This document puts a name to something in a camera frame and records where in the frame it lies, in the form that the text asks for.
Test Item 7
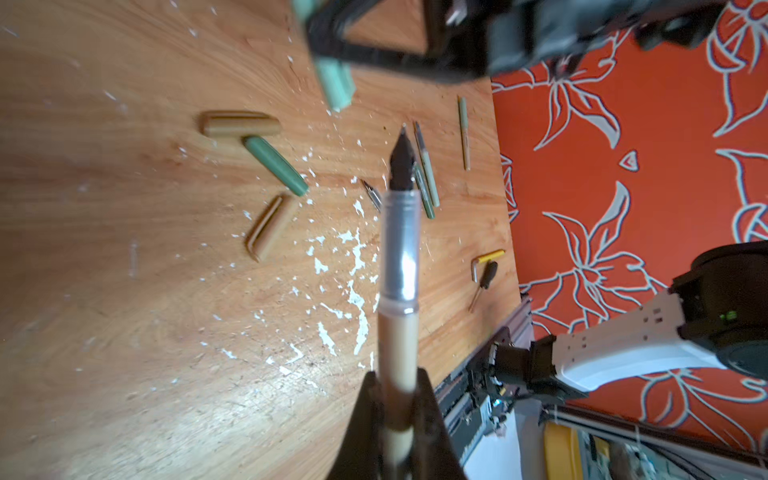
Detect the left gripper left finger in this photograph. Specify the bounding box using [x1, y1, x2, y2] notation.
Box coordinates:
[327, 371, 383, 480]

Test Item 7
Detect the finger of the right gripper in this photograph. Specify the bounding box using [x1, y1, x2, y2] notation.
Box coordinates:
[323, 1, 453, 57]
[305, 11, 488, 84]

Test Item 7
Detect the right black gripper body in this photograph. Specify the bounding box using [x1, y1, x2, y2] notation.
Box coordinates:
[485, 1, 726, 75]

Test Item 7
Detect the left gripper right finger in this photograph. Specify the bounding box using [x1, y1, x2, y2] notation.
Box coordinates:
[411, 368, 465, 480]

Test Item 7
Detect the mint green pen cap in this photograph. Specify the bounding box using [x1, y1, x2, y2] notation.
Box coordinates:
[291, 0, 356, 112]

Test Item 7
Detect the beige fountain pen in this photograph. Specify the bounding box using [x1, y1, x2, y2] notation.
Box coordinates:
[378, 128, 422, 478]

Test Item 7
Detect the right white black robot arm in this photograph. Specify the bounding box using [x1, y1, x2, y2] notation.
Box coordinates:
[304, 1, 767, 402]

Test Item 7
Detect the tan pen cap upper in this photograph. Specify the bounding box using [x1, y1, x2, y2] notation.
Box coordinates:
[199, 111, 282, 138]

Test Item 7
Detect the dark green pen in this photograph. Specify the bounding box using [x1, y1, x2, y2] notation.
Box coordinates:
[414, 162, 435, 220]

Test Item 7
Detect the light green pen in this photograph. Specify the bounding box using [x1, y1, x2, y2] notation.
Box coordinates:
[413, 121, 440, 208]

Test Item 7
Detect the yellow hex key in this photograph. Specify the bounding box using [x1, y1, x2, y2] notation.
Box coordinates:
[470, 249, 506, 283]

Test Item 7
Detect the black handled screwdriver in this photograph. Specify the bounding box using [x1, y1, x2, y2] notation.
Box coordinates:
[468, 261, 498, 313]

